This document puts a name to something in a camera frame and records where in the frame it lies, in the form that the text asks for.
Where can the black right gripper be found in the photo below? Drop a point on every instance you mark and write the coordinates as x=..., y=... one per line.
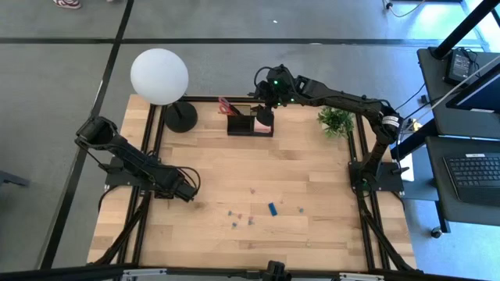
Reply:
x=279, y=87

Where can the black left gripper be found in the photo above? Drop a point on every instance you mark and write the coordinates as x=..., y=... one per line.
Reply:
x=170, y=182

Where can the pink sticky notes pad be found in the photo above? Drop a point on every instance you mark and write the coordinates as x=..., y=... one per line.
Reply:
x=262, y=129

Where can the blue eraser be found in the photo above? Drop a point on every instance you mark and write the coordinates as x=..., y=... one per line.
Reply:
x=272, y=209

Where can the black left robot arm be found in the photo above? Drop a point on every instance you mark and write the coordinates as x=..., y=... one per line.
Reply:
x=133, y=160

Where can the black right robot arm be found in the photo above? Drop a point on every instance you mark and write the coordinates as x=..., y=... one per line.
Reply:
x=343, y=102

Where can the black mesh desk organizer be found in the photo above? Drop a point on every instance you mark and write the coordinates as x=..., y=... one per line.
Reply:
x=240, y=126

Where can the green plant in white pot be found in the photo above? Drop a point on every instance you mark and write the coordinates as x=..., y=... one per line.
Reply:
x=336, y=121

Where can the white globe lamp black base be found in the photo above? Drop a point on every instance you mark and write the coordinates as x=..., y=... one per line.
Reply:
x=159, y=76

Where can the white paper sheet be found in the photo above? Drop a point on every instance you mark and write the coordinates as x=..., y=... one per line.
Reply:
x=408, y=171

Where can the black side desk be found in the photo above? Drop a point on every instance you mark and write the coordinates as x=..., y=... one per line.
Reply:
x=433, y=97
x=461, y=214

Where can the grey chair part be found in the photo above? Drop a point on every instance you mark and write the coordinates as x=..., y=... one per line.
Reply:
x=11, y=178

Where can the black power adapter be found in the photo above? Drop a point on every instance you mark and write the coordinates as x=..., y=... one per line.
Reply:
x=459, y=66

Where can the black caster wheel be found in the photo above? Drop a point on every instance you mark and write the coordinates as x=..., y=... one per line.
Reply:
x=436, y=233

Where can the black keyboard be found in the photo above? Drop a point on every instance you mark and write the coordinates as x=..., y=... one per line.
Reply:
x=472, y=175

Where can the black desk monitor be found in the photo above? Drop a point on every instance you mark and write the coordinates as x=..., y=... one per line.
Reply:
x=480, y=97

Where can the black vertical support pole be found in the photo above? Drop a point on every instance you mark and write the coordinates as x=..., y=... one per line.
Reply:
x=465, y=27

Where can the person's shoe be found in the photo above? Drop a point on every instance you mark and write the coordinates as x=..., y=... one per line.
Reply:
x=67, y=3

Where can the black aluminium table frame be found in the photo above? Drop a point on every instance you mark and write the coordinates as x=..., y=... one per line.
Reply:
x=207, y=99

